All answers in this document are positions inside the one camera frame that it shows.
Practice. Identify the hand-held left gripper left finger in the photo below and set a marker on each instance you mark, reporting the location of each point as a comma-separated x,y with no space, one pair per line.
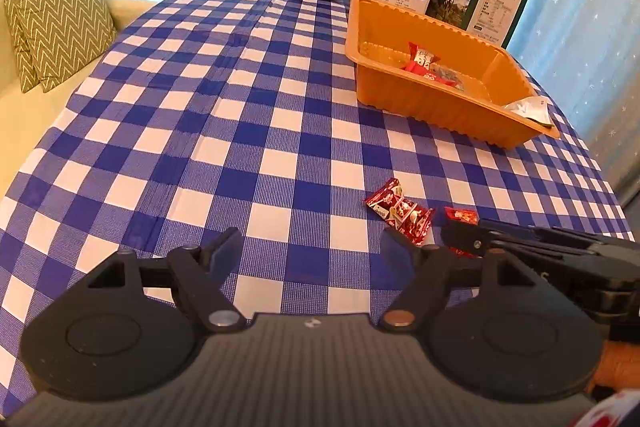
225,250

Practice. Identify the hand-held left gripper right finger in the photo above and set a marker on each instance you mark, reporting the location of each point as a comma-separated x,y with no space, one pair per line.
398,247

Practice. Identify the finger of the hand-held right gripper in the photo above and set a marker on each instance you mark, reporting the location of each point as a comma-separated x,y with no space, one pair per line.
505,248
500,229

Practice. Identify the red white patterned candy packet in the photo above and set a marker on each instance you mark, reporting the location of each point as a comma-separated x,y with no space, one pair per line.
397,207

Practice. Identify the red snowflake candy packet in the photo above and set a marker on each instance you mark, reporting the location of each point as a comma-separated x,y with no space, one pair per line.
459,214

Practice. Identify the white snack packet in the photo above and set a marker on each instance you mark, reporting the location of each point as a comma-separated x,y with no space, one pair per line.
530,109

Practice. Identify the orange plastic tray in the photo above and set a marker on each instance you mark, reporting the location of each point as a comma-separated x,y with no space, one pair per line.
400,102

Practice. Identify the clear brown snack packet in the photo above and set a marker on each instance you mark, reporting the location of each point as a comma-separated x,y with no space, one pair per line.
462,82

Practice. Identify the large red snack packet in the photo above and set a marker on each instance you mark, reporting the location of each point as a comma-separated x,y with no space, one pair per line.
430,76

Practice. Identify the small red candy packet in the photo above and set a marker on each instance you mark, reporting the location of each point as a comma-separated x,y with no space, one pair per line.
422,54

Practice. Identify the person's right hand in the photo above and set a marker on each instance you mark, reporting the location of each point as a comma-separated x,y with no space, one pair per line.
620,364

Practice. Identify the blue white checkered tablecloth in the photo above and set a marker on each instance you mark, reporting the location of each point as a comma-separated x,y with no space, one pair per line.
200,107

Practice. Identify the cream sofa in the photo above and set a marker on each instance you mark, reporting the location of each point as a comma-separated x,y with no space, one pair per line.
30,132

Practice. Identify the green zigzag cushion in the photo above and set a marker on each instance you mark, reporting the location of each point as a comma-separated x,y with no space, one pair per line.
60,27

